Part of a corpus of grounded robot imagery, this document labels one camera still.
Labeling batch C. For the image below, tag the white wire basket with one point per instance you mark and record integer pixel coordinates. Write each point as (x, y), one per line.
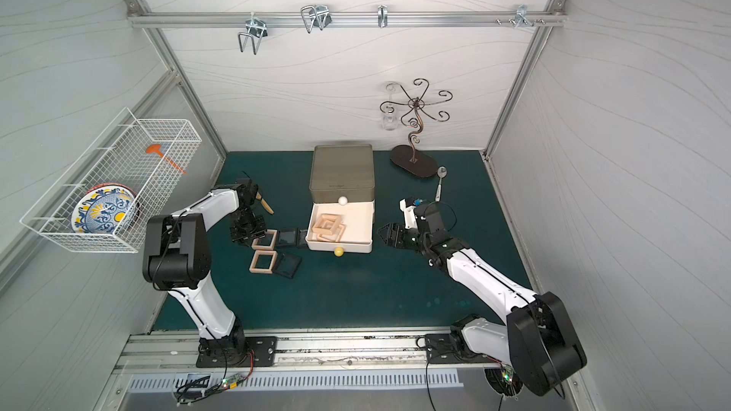
(116, 156)

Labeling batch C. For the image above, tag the white vent strip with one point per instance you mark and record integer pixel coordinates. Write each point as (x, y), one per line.
(315, 380)

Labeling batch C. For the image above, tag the clear wine glass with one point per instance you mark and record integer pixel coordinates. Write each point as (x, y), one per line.
(389, 108)

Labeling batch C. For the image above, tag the pink brooch box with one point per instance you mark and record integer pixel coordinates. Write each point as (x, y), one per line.
(266, 242)
(263, 261)
(334, 237)
(327, 224)

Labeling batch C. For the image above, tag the orange plastic spoon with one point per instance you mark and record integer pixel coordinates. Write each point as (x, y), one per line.
(156, 149)

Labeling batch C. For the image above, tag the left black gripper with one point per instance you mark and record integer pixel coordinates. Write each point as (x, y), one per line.
(247, 228)

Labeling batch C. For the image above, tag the brown metal jewelry stand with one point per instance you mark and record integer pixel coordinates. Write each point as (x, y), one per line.
(412, 114)

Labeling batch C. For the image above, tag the blue yellow patterned plate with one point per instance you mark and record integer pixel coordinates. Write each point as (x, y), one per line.
(103, 210)

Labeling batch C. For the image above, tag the aluminium top rail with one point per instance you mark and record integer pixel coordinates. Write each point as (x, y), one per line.
(340, 20)

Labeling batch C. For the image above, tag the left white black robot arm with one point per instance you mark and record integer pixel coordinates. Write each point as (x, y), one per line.
(177, 257)

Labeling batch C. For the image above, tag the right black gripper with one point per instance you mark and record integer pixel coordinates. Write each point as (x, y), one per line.
(404, 237)

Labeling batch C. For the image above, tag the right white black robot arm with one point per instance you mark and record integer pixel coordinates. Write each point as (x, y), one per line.
(535, 343)

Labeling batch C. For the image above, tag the black brooch box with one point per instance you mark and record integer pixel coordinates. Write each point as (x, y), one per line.
(286, 265)
(287, 238)
(300, 239)

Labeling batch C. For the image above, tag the metal single hook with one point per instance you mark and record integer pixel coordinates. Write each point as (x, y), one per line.
(382, 16)

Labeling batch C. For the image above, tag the three-tier drawer cabinet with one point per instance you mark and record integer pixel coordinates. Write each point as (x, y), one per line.
(342, 182)

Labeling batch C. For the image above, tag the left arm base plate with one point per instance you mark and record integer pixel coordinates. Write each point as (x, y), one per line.
(228, 352)

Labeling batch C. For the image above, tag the hello kitty metal spoon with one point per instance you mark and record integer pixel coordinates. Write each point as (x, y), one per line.
(441, 173)

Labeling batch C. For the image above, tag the yellow plastic knife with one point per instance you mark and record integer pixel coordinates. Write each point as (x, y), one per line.
(265, 205)

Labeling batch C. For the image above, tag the metal double hook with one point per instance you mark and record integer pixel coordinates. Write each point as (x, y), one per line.
(315, 17)
(255, 30)

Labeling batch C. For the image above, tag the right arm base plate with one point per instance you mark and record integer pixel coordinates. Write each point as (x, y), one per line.
(446, 349)

